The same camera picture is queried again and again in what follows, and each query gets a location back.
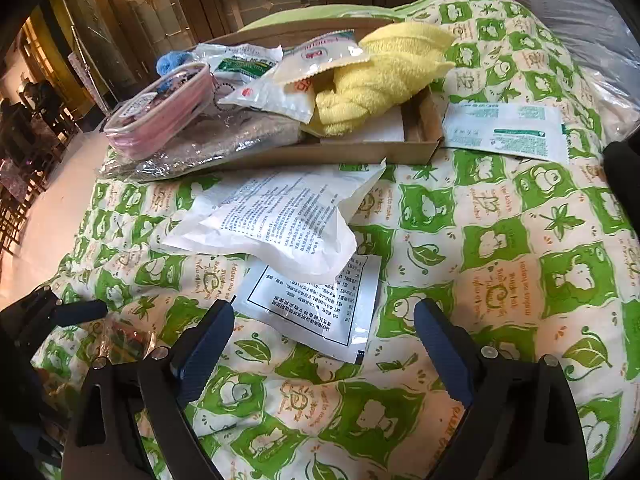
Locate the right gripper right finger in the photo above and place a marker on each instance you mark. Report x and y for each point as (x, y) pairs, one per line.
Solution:
(520, 420)

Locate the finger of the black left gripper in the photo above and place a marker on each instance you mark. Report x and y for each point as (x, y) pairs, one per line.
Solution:
(37, 314)

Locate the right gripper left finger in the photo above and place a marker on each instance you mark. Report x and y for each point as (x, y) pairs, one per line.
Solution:
(104, 442)

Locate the pink clear zip pouch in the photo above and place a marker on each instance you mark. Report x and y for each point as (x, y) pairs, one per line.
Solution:
(147, 122)

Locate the brown fibre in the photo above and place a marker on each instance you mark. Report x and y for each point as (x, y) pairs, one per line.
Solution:
(210, 140)

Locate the green medicine packet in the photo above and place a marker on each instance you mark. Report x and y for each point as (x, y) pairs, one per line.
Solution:
(237, 64)

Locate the yellow towel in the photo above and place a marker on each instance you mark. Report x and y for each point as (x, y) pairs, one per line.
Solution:
(404, 59)

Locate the small white red-logo sachet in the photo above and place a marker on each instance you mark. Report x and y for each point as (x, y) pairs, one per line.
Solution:
(316, 56)

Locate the white red-text packet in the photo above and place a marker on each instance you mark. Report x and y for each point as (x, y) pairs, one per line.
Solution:
(295, 100)

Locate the green white patterned quilt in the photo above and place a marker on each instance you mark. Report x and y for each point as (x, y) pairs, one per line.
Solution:
(531, 258)

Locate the silver foil instruction sachet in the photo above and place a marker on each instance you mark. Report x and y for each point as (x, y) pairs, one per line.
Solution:
(333, 319)

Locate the white printed-text pouch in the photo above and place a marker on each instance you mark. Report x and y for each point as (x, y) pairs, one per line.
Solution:
(294, 220)

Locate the green white flat sachet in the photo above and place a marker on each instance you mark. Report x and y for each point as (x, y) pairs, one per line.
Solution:
(529, 131)

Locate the blue towel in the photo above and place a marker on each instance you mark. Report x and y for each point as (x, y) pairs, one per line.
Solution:
(171, 60)

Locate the dark wooden cabinet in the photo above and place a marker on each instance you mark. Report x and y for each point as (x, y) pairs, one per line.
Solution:
(94, 53)

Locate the shallow cardboard box tray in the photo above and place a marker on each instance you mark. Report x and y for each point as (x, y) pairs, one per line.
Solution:
(407, 135)

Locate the white foam sponge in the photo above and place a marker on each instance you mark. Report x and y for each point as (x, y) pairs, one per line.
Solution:
(387, 127)

